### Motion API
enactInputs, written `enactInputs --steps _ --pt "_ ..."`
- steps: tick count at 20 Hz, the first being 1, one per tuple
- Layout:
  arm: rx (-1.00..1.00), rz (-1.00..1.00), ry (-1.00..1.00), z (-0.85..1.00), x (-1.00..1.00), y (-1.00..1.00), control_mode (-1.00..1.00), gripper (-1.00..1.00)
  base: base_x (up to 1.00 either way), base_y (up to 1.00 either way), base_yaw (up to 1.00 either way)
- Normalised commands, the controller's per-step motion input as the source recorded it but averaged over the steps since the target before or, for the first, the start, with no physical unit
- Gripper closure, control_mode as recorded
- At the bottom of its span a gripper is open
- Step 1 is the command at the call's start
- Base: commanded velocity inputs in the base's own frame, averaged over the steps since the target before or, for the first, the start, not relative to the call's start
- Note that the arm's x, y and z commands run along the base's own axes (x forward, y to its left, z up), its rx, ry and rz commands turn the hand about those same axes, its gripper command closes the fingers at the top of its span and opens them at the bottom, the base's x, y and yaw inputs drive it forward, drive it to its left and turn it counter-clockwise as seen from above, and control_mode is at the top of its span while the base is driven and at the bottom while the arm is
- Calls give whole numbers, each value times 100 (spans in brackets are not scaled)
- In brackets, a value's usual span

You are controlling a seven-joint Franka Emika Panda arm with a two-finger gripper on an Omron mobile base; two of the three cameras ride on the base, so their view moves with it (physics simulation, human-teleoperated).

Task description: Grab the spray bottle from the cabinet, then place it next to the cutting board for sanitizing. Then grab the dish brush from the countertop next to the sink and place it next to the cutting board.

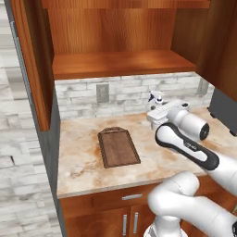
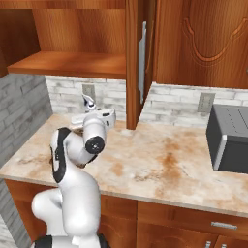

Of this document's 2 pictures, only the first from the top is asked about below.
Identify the silver drawer handle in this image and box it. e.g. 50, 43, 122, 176
121, 193, 144, 202

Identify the brown wooden cutting board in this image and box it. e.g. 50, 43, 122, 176
97, 126, 142, 169

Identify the wooden cabinet door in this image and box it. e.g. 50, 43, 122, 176
9, 0, 56, 132
170, 0, 237, 104

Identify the silver cupboard door handle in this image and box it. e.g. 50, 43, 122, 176
121, 214, 129, 237
132, 211, 140, 235

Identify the wooden base cupboard door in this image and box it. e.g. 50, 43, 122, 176
129, 203, 159, 237
62, 206, 131, 237

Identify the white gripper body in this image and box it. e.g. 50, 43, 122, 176
146, 101, 191, 128

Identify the dark grey appliance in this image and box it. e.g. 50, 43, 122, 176
207, 87, 237, 137

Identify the white and blue spray bottle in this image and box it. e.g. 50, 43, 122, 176
147, 90, 165, 111

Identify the dark grey cabinet side panel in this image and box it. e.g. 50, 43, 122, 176
36, 88, 69, 237

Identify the grey wall outlet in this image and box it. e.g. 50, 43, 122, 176
95, 83, 110, 104
196, 78, 210, 95

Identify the open wooden wall cabinet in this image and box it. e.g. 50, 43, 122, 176
41, 0, 211, 81

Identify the wooden drawer front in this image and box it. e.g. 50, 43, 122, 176
59, 182, 162, 219

